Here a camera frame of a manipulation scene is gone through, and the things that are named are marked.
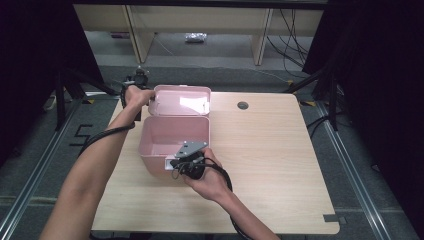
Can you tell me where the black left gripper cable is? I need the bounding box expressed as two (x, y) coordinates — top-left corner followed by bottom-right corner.
(78, 87), (143, 158)

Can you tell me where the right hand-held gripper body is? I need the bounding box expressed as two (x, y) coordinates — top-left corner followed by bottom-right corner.
(174, 140), (209, 181)

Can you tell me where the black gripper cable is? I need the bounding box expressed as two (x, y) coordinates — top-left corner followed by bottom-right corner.
(78, 87), (143, 158)
(171, 156), (255, 240)

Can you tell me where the pink storage box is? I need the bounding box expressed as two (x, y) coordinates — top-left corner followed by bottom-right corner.
(138, 84), (212, 181)

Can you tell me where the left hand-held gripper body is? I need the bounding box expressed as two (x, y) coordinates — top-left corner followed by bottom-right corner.
(121, 65), (150, 91)

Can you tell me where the person's right hand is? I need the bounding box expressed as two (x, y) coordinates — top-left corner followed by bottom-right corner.
(181, 147), (233, 203)

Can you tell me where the metal floor rail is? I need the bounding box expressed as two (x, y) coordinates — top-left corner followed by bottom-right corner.
(314, 99), (391, 240)
(0, 98), (84, 240)

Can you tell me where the silver plastic bag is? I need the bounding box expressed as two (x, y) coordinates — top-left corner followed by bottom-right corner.
(184, 32), (208, 44)

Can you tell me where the white floor cable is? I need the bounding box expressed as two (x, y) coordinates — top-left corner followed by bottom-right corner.
(248, 68), (291, 84)

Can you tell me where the black metal stand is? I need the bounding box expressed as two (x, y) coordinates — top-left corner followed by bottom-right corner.
(283, 66), (339, 133)
(54, 66), (121, 131)

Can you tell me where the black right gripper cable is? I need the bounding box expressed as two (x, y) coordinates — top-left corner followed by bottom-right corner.
(171, 156), (255, 240)

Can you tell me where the bundle of black floor cables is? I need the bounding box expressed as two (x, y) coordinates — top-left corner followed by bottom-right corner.
(266, 8), (311, 79)

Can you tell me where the person's left hand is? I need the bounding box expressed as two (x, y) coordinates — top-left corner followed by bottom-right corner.
(123, 84), (157, 118)

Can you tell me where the dark curtain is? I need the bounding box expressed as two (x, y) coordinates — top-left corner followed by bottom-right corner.
(301, 0), (424, 231)
(0, 0), (104, 168)

